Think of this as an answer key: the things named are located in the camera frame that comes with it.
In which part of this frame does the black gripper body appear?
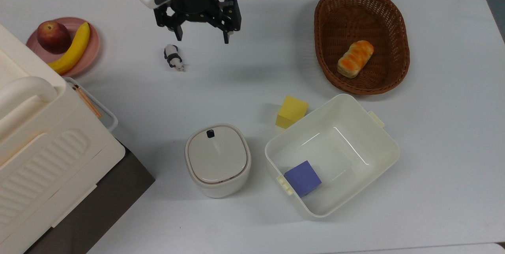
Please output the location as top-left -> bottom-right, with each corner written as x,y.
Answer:
153,0 -> 242,34

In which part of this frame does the white lidded trash can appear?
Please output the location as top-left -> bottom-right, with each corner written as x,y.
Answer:
185,124 -> 252,199

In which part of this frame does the small panda figurine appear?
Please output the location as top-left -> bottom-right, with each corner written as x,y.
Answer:
164,44 -> 185,72

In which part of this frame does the pink plate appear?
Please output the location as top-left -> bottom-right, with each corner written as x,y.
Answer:
26,17 -> 101,78

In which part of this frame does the yellow cube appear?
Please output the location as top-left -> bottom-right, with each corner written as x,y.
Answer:
275,95 -> 309,129

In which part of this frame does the yellow banana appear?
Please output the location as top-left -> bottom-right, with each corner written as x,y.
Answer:
48,22 -> 91,75

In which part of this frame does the clear plastic tray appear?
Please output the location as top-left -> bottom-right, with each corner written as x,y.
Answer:
63,77 -> 119,133

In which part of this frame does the orange pencil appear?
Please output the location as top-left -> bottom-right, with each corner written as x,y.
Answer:
72,84 -> 102,119

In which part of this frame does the red apple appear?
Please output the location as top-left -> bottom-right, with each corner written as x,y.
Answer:
37,21 -> 72,54

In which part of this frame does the toy bread loaf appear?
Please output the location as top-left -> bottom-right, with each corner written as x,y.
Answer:
337,40 -> 374,78

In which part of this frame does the brown wicker basket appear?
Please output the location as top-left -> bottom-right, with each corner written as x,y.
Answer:
314,0 -> 410,95

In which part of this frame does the white plastic bin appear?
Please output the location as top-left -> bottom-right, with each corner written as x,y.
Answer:
265,93 -> 400,220

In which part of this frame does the purple cube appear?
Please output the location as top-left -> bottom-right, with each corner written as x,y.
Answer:
284,161 -> 322,197

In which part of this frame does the dark brown base board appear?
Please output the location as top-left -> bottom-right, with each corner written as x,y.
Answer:
24,140 -> 155,254

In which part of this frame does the cream storage box with handle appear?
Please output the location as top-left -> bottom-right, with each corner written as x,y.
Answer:
0,23 -> 126,254

